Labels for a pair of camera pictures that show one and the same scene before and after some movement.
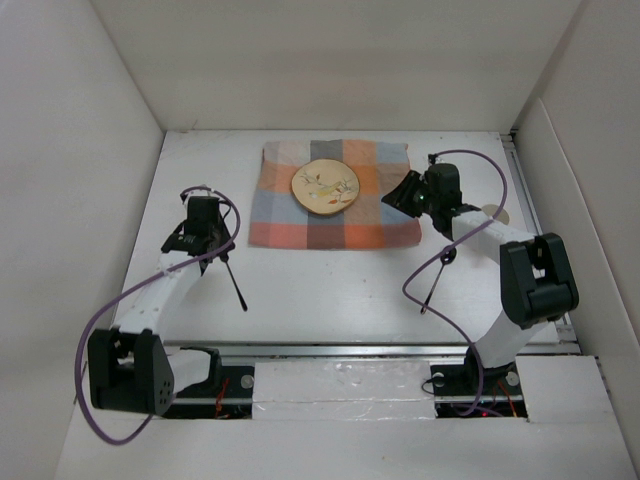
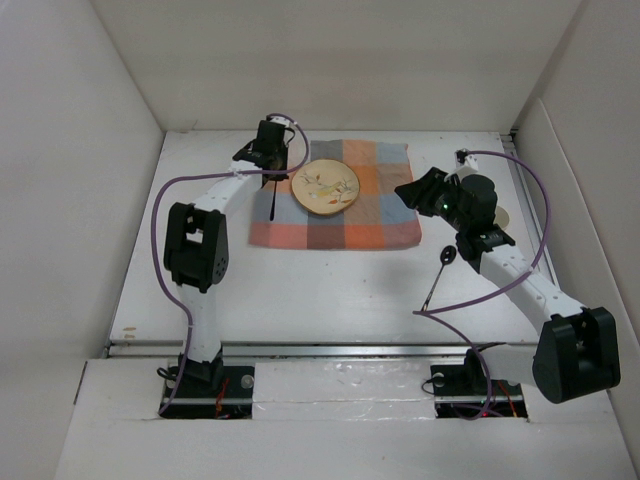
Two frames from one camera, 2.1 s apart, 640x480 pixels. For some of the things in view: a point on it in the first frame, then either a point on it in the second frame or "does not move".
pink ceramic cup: x=491 y=209 does not move
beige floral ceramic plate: x=325 y=187 does not move
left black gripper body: x=220 y=235 → x=281 y=156
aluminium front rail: x=383 y=349 does not move
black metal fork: x=225 y=257 → x=273 y=204
